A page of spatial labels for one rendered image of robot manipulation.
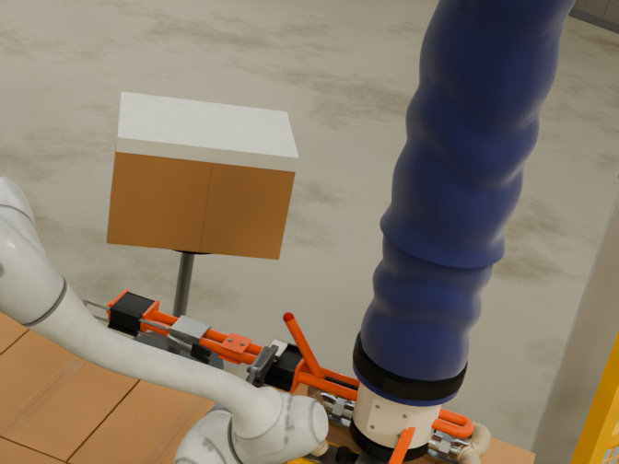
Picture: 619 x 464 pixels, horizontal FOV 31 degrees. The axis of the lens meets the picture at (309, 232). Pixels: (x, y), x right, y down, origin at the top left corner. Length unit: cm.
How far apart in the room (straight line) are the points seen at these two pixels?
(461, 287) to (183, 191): 186
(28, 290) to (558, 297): 403
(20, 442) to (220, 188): 116
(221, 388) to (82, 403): 138
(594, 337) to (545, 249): 275
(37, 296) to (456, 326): 79
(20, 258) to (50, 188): 384
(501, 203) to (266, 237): 197
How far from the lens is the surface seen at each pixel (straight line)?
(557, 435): 340
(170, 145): 369
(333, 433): 240
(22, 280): 174
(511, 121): 191
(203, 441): 202
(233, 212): 381
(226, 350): 234
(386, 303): 209
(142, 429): 317
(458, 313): 208
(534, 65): 189
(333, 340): 470
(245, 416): 193
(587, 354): 325
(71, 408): 322
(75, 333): 182
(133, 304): 241
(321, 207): 577
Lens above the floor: 251
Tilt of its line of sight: 27 degrees down
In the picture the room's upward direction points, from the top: 11 degrees clockwise
